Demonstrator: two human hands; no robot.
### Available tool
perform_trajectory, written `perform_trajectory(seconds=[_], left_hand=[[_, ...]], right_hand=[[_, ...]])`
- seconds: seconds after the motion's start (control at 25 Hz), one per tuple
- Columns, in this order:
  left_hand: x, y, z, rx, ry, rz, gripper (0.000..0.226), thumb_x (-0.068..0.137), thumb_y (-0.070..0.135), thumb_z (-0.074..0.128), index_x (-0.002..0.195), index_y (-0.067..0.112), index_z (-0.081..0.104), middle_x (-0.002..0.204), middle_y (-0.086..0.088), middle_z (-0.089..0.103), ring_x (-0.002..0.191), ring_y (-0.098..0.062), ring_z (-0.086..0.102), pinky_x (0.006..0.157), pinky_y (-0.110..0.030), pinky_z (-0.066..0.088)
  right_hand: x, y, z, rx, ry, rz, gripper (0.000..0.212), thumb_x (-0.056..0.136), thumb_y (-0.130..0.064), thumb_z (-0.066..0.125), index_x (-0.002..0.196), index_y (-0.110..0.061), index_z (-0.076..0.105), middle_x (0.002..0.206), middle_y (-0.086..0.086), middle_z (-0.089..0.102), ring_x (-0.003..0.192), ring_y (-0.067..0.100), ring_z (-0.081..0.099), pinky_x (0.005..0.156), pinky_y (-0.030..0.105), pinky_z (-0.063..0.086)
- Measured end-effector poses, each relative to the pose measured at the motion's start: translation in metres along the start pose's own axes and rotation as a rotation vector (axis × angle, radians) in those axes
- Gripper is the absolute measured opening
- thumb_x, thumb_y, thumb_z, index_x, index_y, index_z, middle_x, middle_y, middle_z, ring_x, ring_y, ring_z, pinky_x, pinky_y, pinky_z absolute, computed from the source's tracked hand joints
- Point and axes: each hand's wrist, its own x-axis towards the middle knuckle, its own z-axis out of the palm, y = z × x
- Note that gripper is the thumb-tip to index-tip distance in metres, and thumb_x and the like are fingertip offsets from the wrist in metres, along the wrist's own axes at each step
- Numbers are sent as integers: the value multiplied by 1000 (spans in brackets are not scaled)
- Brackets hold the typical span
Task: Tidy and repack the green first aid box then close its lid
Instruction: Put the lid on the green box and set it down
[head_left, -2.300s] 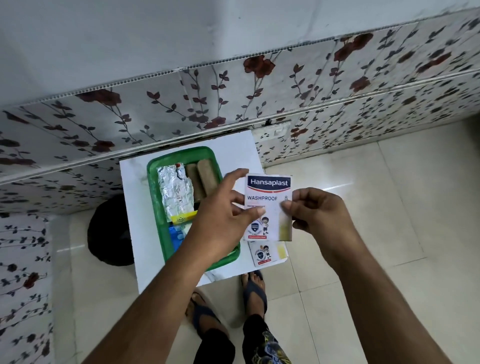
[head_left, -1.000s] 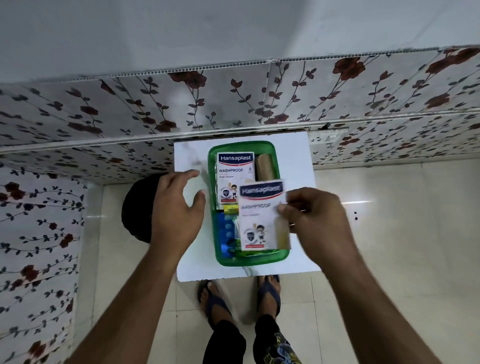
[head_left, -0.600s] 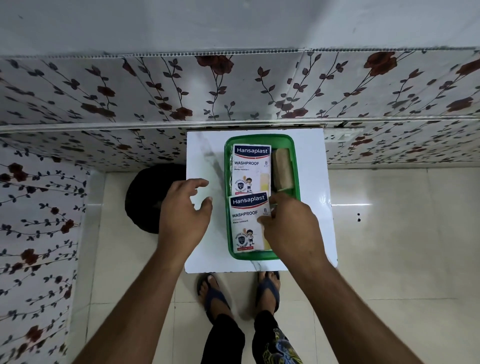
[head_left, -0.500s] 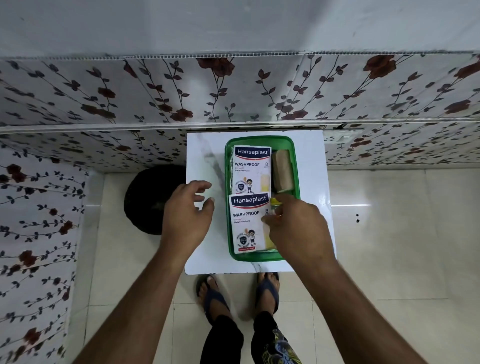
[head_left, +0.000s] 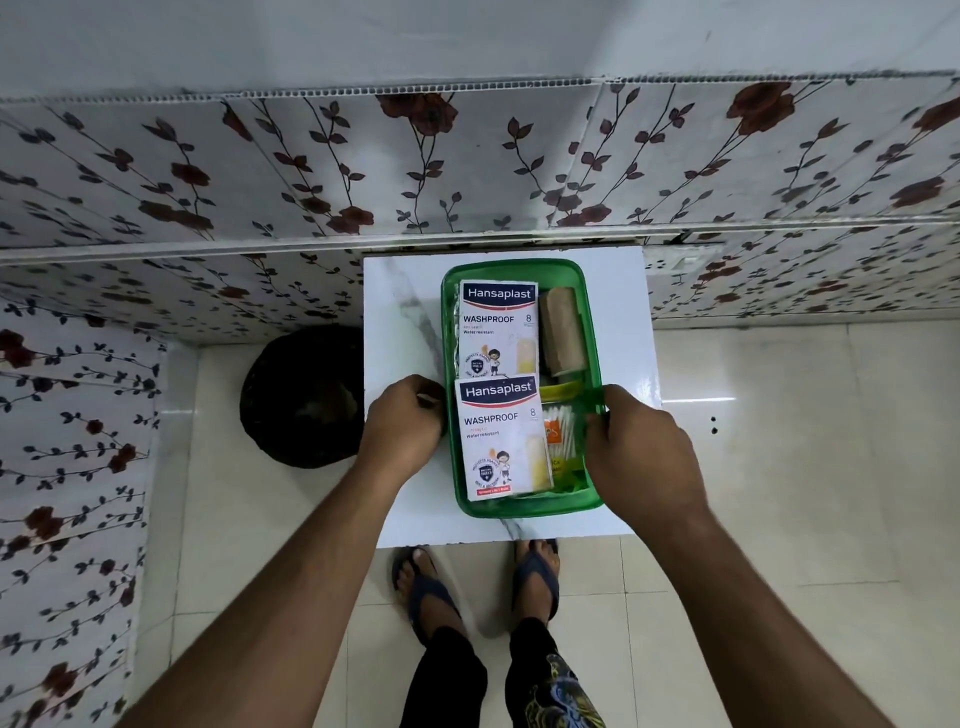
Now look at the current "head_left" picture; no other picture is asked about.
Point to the white plaster box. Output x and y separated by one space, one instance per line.
501 442
496 330

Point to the person's left foot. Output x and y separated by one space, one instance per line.
416 577

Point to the orange sachet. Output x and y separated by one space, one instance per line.
551 436

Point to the yellow packet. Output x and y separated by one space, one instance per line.
559 391

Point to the person's left hand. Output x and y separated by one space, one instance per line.
401 435

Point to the cotton swab pack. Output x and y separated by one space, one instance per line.
568 431

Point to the person's foot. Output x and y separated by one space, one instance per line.
536 581
416 577

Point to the person's left fingers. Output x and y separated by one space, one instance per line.
420 391

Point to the person's right forearm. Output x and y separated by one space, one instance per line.
757 615

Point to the person's left forearm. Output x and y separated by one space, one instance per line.
285 600

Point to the blue right flip-flop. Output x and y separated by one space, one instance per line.
534 570

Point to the blue left flip-flop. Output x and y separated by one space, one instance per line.
431 600

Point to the silver blister strip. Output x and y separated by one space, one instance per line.
454 330

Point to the person's right thumb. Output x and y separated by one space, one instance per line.
596 439

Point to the person's right foot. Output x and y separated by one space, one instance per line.
536 581

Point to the black printed trousers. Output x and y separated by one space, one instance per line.
465 682

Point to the person's right hand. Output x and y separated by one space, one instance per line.
645 457

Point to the beige bandage roll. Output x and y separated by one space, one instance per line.
562 330

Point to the white wall socket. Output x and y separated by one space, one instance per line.
684 262

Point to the green plastic container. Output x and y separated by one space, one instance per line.
450 352

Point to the blue flip-flop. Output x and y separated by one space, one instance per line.
534 570
431 600

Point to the black round basket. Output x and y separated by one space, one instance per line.
300 397

